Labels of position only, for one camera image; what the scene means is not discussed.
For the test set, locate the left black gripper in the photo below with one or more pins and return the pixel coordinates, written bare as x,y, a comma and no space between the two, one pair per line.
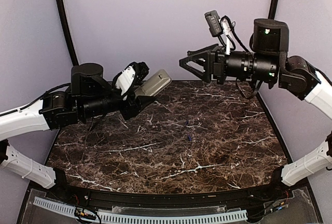
133,108

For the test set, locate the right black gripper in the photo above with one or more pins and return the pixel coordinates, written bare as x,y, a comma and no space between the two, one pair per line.
213,62

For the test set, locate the grey remote control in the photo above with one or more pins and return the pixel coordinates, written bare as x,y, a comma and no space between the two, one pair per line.
155,84

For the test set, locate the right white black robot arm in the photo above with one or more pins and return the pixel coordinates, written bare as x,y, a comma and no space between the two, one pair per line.
266,62

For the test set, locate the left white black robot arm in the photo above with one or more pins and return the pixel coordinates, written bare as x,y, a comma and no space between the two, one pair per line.
88,95

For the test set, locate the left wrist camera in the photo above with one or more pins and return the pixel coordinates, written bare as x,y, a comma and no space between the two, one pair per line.
131,76

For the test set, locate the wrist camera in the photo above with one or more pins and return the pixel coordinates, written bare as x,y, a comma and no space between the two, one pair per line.
220,28
131,76

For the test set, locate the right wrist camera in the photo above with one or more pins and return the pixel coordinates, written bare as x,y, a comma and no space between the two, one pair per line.
220,28

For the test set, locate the black front rail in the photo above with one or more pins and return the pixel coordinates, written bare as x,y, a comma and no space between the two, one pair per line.
248,197

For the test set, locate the left black frame post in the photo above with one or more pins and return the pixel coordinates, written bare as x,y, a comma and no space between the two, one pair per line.
66,32

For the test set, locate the white slotted cable duct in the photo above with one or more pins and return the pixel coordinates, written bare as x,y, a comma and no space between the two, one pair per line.
127,215

